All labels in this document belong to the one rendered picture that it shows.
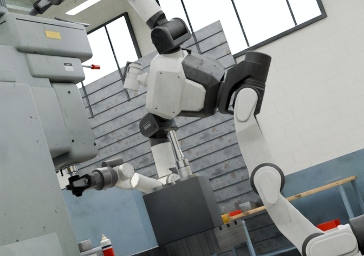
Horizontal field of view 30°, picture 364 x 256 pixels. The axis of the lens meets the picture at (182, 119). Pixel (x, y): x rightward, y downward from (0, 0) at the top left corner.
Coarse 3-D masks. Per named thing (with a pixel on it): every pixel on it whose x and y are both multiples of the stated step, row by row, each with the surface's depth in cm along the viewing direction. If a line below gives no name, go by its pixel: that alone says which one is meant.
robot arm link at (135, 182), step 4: (136, 176) 287; (140, 176) 287; (128, 180) 289; (132, 180) 289; (136, 180) 286; (140, 180) 286; (120, 184) 287; (124, 184) 288; (128, 184) 288; (132, 184) 288; (136, 184) 285; (140, 184) 286; (120, 188) 288; (124, 188) 288; (128, 188) 288; (132, 188) 287; (136, 188) 287
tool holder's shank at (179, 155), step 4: (168, 132) 244; (172, 132) 244; (172, 136) 243; (176, 136) 244; (172, 140) 243; (176, 140) 243; (172, 144) 243; (176, 144) 243; (176, 148) 242; (176, 152) 242; (180, 152) 242; (176, 156) 242; (180, 156) 241
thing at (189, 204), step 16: (192, 176) 238; (160, 192) 238; (176, 192) 237; (192, 192) 235; (208, 192) 239; (160, 208) 238; (176, 208) 236; (192, 208) 234; (208, 208) 233; (160, 224) 238; (176, 224) 236; (192, 224) 234; (208, 224) 232; (160, 240) 238; (176, 240) 236
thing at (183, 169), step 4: (180, 164) 240; (184, 164) 240; (188, 164) 242; (180, 168) 240; (184, 168) 240; (188, 168) 241; (180, 172) 240; (184, 172) 240; (188, 172) 240; (180, 176) 241; (184, 176) 240
